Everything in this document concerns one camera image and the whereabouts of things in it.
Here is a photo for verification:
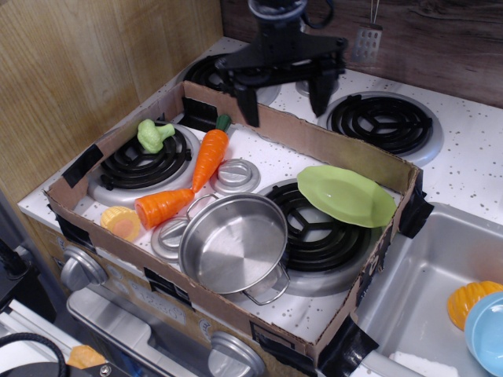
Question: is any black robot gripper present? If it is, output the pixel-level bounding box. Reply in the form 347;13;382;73
215;11;347;127

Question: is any green toy broccoli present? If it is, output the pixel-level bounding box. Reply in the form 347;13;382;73
137;119;175;154

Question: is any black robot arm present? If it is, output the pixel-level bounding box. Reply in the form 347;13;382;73
215;1;347;127

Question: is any stainless steel pot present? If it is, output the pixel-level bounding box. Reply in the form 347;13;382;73
178;193;290;306

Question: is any silver back stove knob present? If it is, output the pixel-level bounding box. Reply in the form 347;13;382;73
296;80;310;97

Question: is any silver stove knob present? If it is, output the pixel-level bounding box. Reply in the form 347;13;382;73
210;159;261;196
150;217;189;263
296;80;310;97

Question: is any back left black burner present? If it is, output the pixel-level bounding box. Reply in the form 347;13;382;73
176;53;281;106

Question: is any black burner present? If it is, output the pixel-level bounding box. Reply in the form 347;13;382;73
176;53;281;106
259;179;381;297
318;91;444;167
88;124;200;209

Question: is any hanging silver spatula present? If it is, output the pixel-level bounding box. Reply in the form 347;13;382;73
351;0;383;65

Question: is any whole orange toy carrot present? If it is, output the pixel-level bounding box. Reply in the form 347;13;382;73
192;114;231;193

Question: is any silver stove knob upper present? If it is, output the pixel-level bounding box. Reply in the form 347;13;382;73
210;159;261;196

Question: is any cardboard fence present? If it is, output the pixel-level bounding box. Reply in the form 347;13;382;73
46;82;432;369

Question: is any back right black burner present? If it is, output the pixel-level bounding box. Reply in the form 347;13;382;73
318;91;444;167

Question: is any green plastic plate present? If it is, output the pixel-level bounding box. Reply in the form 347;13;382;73
297;166;397;229

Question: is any front right black burner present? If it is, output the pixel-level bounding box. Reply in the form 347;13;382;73
259;179;381;297

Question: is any front left black burner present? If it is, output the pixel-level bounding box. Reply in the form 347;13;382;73
88;124;200;209

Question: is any orange toy carrot piece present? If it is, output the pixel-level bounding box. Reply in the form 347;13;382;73
134;188;195;229

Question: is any silver stove knob lower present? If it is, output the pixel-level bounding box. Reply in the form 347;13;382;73
150;217;189;263

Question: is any yellow toy corn piece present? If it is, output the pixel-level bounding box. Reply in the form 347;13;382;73
100;206;141;241

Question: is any stainless steel sink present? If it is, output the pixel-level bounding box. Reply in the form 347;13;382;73
353;203;502;376

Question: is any silver oven knob right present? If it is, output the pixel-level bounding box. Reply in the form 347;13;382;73
207;331;266;377

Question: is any silver oven knob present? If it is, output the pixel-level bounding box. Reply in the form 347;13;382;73
207;331;266;377
61;246;108;292

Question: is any silver oven knob left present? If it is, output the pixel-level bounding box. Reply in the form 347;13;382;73
61;246;108;292

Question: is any orange toy pumpkin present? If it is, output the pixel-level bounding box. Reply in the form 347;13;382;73
446;280;502;331

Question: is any white sponge in sink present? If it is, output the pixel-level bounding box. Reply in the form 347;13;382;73
389;351;460;377

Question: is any light blue bowl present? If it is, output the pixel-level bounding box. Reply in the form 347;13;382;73
464;292;502;376

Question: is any orange toy at bottom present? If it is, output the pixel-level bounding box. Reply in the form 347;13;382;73
66;345;107;369

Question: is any silver oven door handle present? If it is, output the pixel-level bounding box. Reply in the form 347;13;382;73
67;288;193;376

